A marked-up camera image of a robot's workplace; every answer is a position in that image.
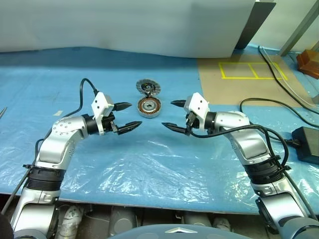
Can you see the grey rounded shell with chevron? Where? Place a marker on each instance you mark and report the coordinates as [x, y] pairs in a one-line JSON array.
[[174, 231]]

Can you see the small beige tape piece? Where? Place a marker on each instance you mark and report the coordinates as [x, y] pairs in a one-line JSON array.
[[57, 113]]

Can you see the blue plastic table sheet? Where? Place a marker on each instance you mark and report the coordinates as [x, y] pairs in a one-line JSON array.
[[149, 161]]

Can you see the brown wooden block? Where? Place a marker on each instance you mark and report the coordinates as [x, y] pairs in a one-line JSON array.
[[309, 63]]

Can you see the white wrapped object under table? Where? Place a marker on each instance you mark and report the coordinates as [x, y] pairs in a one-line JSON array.
[[71, 220]]

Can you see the black power adapter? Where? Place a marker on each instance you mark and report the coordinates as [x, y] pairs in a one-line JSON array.
[[307, 144]]

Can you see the yellow tape rectangle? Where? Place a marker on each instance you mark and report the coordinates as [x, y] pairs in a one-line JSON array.
[[239, 78]]

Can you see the brown cardboard sheet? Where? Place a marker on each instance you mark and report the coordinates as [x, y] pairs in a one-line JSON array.
[[224, 92]]

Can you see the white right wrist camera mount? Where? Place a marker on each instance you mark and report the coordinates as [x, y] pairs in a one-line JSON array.
[[199, 104]]

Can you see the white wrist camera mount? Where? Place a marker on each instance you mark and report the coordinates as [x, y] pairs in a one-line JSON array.
[[99, 102], [199, 104]]

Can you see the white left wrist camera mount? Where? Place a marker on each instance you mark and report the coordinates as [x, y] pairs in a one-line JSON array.
[[99, 102]]

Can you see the silver round motor body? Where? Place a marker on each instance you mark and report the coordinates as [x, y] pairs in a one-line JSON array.
[[143, 105]]

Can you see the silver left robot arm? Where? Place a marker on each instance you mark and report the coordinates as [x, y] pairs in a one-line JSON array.
[[62, 139]]

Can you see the finned silver motor cover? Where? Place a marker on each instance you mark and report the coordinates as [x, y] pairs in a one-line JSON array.
[[142, 85]]

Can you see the dark upright panel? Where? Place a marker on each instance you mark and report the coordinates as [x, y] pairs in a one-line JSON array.
[[254, 25]]

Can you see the white foam board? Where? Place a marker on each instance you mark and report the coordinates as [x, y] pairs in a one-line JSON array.
[[124, 25]]

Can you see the grey aluminium post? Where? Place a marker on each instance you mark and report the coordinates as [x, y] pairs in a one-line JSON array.
[[299, 30]]

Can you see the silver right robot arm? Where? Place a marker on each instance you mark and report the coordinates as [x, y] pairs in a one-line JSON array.
[[254, 147]]

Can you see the thin metal rod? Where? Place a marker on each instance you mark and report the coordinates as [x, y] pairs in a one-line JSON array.
[[3, 112]]

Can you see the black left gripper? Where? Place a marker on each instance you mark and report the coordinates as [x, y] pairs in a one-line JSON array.
[[108, 123]]

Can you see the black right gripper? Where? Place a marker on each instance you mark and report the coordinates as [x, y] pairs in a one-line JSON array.
[[190, 122]]

